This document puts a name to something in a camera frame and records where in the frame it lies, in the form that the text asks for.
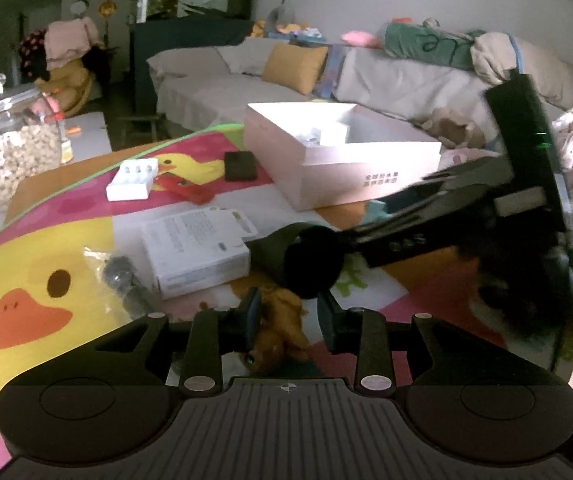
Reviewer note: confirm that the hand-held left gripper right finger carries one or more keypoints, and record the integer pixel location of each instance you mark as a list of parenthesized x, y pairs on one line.
[(323, 320)]

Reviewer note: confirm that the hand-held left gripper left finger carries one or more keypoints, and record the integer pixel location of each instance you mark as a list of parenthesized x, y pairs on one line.
[(254, 315)]

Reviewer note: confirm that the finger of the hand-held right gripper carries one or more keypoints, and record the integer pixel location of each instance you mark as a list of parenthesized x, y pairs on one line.
[(466, 177), (406, 246)]

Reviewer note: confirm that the brown plush toy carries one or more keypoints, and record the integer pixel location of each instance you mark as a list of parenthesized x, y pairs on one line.
[(279, 325)]

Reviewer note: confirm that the black cylindrical object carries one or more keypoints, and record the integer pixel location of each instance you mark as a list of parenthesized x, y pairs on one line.
[(311, 265)]

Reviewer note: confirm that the pink cardboard box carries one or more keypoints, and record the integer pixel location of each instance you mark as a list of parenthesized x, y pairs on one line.
[(346, 175)]

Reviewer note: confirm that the black rectangular pouch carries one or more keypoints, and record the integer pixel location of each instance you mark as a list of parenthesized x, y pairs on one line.
[(240, 166)]

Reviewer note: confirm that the white flat labelled box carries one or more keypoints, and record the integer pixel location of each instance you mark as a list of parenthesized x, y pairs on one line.
[(191, 250)]

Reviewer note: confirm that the beige crumpled cloth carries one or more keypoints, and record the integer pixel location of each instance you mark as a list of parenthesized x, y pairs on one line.
[(491, 57)]

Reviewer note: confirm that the small white carton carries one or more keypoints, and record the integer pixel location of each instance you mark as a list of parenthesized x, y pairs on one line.
[(336, 134)]

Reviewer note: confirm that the green plush toy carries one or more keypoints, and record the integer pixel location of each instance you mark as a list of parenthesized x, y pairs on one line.
[(431, 45)]

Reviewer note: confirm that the clear bag with dark part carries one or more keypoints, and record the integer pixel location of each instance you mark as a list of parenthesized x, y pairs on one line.
[(121, 280)]

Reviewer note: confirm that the red flat packet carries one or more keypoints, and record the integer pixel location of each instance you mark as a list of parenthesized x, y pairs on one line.
[(186, 187)]

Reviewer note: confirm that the small grey gadget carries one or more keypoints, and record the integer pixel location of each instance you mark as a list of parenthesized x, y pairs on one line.
[(309, 139)]

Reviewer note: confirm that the blue striped cloth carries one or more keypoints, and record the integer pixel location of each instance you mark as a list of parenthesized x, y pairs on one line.
[(329, 70)]

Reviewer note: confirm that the pink plush toy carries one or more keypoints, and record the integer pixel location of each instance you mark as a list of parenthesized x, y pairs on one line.
[(359, 37)]

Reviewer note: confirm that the white box of small vials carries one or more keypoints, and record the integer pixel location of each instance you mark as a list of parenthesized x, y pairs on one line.
[(129, 185)]

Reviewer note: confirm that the yellow cushion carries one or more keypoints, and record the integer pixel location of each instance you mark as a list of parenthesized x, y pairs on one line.
[(294, 67)]

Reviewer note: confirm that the beige sofa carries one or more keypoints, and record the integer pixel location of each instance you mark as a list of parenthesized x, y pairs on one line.
[(206, 95)]

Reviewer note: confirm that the duck printed play mat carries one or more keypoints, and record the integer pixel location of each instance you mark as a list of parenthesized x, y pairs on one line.
[(41, 240)]

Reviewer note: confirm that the grey pillow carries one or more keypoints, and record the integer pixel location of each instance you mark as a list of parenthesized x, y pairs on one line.
[(186, 62), (249, 55)]

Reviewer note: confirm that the small plastic jar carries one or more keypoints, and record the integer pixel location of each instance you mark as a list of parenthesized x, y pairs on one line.
[(66, 149)]

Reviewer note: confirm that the small yellow plush toy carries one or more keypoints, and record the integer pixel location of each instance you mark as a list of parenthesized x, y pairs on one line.
[(258, 29)]

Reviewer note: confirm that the glass jar of nuts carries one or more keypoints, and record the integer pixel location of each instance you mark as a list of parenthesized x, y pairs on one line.
[(11, 160)]

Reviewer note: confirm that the pink toy figure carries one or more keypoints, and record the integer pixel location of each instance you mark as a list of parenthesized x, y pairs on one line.
[(49, 106)]

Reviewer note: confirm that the glass fish tank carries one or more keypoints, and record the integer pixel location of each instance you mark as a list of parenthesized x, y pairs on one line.
[(196, 2)]

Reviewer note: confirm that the pink clothes pile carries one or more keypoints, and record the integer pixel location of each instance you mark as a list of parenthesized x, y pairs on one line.
[(69, 40)]

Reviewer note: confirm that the black dotted cloth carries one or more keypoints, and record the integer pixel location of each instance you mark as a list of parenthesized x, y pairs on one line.
[(34, 55)]

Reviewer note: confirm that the orange wall decoration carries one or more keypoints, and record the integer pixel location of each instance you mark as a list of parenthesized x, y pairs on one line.
[(106, 8)]

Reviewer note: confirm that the round wall clock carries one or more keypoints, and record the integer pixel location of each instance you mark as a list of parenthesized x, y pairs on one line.
[(80, 6)]

